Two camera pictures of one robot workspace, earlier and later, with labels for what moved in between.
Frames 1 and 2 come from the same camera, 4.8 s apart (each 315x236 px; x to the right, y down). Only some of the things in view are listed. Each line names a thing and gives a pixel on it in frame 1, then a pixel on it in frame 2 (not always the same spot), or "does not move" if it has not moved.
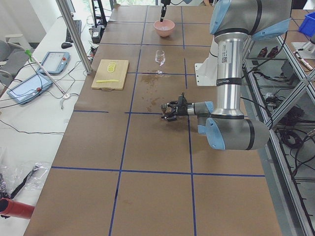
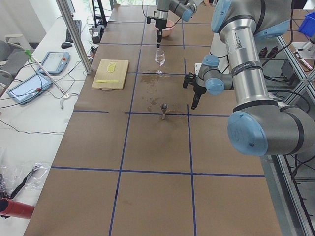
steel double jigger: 164,107 does not move
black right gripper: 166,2 to 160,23
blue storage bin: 307,26 does not move
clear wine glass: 160,58 does not move
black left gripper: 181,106 to 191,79
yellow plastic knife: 108,80 does not move
